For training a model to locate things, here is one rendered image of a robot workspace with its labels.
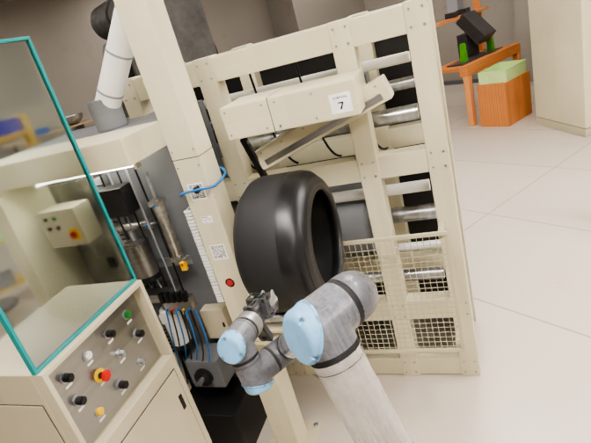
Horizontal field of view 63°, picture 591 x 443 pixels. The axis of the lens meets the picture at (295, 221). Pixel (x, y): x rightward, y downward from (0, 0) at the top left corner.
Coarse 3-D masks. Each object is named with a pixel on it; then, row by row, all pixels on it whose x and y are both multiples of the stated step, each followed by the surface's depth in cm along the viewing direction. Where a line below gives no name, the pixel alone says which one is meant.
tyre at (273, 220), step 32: (256, 192) 189; (288, 192) 183; (320, 192) 221; (256, 224) 181; (288, 224) 177; (320, 224) 231; (256, 256) 181; (288, 256) 176; (320, 256) 231; (256, 288) 186; (288, 288) 182
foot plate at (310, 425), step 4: (304, 420) 270; (308, 424) 267; (312, 424) 267; (316, 424) 264; (320, 424) 265; (308, 428) 264; (312, 428) 264; (316, 428) 263; (320, 428) 263; (308, 432) 262; (312, 432) 261; (316, 432) 260; (272, 436) 266; (308, 436) 259; (312, 436) 259; (316, 436) 258; (272, 440) 263; (304, 440) 257; (308, 440) 257; (312, 440) 256; (316, 440) 255
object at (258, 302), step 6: (252, 294) 164; (258, 294) 163; (264, 294) 162; (246, 300) 161; (252, 300) 160; (258, 300) 159; (264, 300) 159; (246, 306) 156; (252, 306) 155; (258, 306) 158; (264, 306) 160; (270, 306) 165; (258, 312) 159; (264, 312) 160; (270, 312) 162; (264, 318) 161
